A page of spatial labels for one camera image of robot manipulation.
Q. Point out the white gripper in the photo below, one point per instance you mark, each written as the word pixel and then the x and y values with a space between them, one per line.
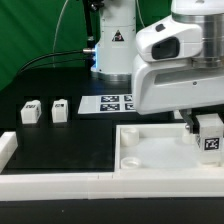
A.
pixel 174 85

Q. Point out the white square tabletop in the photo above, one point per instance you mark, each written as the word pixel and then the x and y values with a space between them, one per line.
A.
pixel 155 147

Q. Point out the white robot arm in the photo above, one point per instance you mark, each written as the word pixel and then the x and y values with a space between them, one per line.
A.
pixel 194 31

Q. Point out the white U-shaped fence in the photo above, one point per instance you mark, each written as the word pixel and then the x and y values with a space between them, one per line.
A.
pixel 205 181

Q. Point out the white marker sheet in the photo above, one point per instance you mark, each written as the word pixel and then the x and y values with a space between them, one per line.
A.
pixel 106 104

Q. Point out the green backdrop curtain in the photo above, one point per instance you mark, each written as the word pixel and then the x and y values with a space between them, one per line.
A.
pixel 30 28

